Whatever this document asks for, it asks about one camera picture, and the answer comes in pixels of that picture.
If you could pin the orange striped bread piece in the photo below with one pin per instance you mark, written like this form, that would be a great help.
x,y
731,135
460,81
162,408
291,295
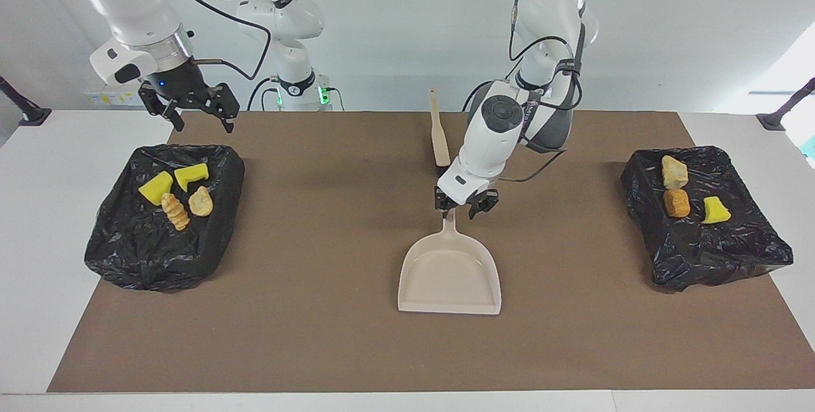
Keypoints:
x,y
673,172
175,211

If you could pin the brown peanut shaped piece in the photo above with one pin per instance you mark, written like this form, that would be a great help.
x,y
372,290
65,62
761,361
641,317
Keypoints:
x,y
676,203

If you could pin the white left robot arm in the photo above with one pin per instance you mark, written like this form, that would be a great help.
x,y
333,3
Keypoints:
x,y
490,138

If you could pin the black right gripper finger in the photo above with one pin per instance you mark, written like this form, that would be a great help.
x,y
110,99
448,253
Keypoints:
x,y
159,106
223,106

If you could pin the notched yellow sponge piece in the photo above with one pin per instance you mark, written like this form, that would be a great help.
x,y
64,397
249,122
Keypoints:
x,y
190,176

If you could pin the pale crumbly cracker piece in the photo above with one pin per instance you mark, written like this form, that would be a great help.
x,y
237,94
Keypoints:
x,y
201,202

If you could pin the black bag lined bin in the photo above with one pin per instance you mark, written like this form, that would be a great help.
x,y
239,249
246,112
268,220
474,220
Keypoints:
x,y
159,259
700,253

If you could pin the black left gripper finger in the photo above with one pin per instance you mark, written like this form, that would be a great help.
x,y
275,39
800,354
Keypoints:
x,y
485,203
441,203

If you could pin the white wall socket box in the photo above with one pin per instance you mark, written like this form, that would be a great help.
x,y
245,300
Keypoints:
x,y
114,99

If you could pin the brown table mat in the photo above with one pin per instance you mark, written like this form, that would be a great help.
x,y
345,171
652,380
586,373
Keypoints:
x,y
407,348

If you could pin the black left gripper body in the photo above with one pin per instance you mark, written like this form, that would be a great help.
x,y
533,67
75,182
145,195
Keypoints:
x,y
468,198

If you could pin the beige plastic dustpan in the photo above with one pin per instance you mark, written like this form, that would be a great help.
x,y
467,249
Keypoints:
x,y
449,278

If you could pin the beige brush with black bristles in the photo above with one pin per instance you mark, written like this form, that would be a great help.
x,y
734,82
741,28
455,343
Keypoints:
x,y
439,138

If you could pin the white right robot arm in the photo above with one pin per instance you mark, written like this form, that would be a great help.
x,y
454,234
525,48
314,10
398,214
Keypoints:
x,y
127,4

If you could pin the green and yellow sponge piece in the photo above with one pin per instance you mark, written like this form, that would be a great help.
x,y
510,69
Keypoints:
x,y
156,190

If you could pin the pale teal object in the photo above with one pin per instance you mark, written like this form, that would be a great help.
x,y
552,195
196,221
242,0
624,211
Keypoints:
x,y
810,148

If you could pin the black clamp stand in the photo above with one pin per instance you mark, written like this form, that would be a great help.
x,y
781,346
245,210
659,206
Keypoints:
x,y
773,120
32,116

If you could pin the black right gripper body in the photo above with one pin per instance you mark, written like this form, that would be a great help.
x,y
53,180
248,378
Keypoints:
x,y
181,84

